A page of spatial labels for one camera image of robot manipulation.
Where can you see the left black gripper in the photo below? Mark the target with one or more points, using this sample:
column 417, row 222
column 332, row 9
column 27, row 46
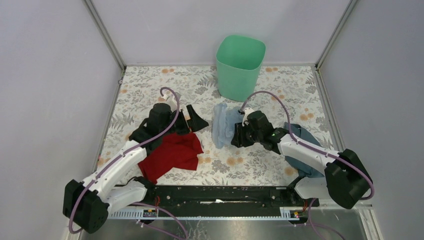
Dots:
column 195, row 123

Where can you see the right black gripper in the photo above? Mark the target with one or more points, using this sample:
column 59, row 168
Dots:
column 238, row 140

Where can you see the light blue plastic trash bag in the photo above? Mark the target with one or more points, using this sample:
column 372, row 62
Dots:
column 223, row 124

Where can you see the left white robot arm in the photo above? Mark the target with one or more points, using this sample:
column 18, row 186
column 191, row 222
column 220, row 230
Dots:
column 89, row 202

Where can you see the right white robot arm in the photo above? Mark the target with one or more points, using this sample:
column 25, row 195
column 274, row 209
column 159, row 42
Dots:
column 347, row 180

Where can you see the green plastic trash bin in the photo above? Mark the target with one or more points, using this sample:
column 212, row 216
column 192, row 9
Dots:
column 238, row 63

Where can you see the red cloth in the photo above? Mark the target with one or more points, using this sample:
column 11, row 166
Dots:
column 176, row 151

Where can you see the floral table mat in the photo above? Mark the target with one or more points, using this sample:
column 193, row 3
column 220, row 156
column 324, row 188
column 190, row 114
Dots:
column 283, row 93

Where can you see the blue-grey cloth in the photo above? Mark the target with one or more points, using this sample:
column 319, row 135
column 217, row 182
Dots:
column 303, row 169

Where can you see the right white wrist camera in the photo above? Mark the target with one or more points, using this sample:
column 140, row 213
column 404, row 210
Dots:
column 246, row 112

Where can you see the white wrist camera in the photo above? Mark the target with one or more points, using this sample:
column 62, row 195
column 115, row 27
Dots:
column 170, row 99
column 246, row 112

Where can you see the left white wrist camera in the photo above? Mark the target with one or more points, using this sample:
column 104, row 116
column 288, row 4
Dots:
column 170, row 99

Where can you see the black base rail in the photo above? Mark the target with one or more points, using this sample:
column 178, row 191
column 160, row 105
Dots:
column 227, row 202

